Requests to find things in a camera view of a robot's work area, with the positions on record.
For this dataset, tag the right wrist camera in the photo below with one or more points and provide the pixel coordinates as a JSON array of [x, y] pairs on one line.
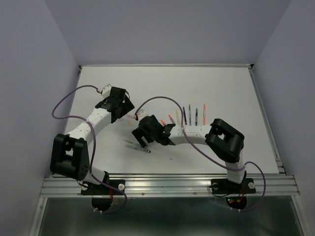
[[140, 115]]

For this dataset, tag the orange highlighter pen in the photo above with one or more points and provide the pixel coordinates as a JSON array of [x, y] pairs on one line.
[[204, 114]]

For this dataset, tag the green gel pen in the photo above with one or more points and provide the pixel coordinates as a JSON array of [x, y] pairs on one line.
[[196, 117]]

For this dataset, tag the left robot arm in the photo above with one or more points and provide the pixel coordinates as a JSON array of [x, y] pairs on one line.
[[73, 152]]

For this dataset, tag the purple pen white label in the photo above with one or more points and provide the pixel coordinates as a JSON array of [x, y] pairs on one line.
[[190, 120]]

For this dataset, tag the yellow highlighter pen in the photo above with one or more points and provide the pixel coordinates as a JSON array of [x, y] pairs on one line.
[[178, 117]]

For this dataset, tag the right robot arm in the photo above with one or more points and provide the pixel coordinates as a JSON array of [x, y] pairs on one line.
[[225, 141]]

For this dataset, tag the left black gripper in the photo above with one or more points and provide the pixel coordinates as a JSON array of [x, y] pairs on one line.
[[127, 107]]

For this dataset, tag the blue clear pen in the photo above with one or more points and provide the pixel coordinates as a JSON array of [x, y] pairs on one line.
[[138, 148]]

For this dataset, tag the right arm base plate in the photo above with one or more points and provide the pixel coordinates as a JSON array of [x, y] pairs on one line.
[[235, 194]]

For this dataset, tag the aluminium rail frame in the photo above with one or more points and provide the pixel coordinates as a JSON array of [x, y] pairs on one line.
[[176, 204]]

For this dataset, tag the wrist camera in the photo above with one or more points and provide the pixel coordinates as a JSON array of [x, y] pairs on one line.
[[105, 91], [140, 115]]

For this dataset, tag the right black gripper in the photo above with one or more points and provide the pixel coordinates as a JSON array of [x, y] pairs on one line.
[[139, 132]]

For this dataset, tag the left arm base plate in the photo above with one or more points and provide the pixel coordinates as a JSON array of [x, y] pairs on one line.
[[105, 200]]

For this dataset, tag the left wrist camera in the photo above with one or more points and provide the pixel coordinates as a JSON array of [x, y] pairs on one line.
[[105, 91]]

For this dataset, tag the dark purple gel pen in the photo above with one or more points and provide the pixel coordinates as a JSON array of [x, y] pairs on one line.
[[184, 115]]

